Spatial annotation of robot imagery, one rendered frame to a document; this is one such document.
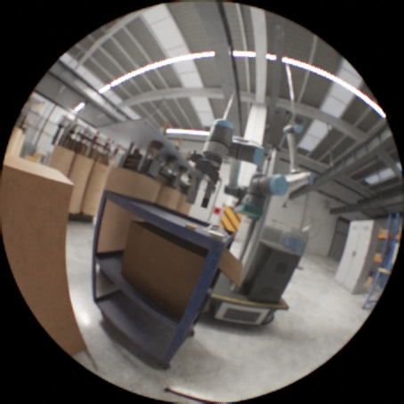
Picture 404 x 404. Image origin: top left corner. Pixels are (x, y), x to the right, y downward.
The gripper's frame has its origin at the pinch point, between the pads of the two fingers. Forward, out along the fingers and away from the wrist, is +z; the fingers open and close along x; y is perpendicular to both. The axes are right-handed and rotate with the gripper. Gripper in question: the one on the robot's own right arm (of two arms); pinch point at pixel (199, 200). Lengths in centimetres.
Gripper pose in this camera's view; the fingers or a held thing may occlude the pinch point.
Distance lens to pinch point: 48.6
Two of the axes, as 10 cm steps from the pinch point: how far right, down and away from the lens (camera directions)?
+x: 3.4, 1.4, 9.3
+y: 8.9, 2.7, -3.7
